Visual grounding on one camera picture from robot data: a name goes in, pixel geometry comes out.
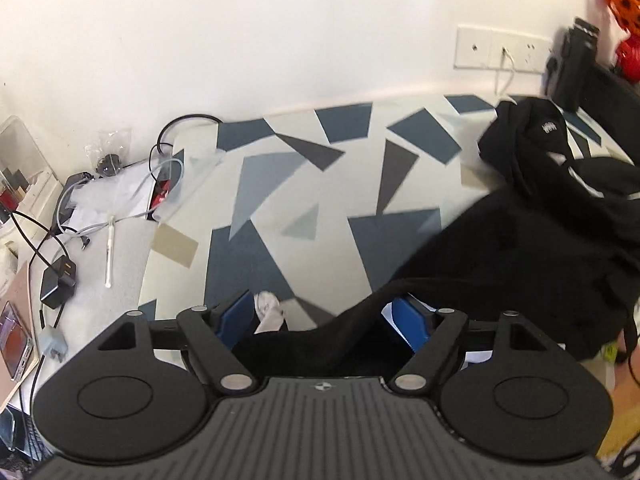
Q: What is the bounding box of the black cable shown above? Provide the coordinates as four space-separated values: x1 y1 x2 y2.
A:
146 112 225 181

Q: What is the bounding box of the white wall socket panel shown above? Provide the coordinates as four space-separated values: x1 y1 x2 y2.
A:
454 25 553 74

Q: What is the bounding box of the clear glass jar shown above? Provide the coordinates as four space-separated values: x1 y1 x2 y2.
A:
1 116 62 223

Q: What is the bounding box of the black hooded sweatshirt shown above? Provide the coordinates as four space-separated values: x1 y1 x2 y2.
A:
233 98 639 378

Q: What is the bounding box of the black water bottle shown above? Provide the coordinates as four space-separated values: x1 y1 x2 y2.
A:
544 18 600 113

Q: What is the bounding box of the red flower vase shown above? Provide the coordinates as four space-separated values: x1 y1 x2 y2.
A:
615 35 640 84

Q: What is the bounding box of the pink notebook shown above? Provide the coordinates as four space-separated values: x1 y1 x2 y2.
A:
1 263 38 410

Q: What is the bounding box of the white pen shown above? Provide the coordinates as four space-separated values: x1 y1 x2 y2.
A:
104 216 115 289

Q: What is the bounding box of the smartphone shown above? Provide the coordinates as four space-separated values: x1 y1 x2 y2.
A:
0 301 34 382

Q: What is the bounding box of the white charger plug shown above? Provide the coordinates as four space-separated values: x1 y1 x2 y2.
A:
38 325 68 362

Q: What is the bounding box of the geometric pattern tablecloth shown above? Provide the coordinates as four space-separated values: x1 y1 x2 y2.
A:
139 94 632 330

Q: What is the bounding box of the black power adapter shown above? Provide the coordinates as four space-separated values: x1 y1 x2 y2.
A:
40 255 76 310

